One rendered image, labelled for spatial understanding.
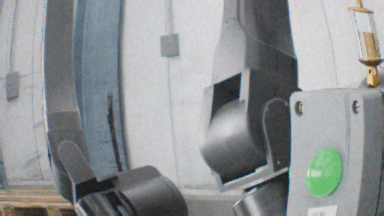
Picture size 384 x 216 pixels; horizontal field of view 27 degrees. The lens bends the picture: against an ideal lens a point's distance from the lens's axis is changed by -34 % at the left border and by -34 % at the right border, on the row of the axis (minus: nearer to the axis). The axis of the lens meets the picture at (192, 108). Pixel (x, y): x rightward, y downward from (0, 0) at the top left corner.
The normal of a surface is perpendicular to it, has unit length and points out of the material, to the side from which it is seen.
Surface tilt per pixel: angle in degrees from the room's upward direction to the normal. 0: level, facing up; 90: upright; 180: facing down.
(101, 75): 90
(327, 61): 90
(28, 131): 90
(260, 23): 66
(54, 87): 50
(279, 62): 78
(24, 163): 89
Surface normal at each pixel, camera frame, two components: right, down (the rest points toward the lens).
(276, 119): 0.50, -0.22
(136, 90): -0.76, 0.09
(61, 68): 0.20, -0.58
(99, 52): 0.65, -0.01
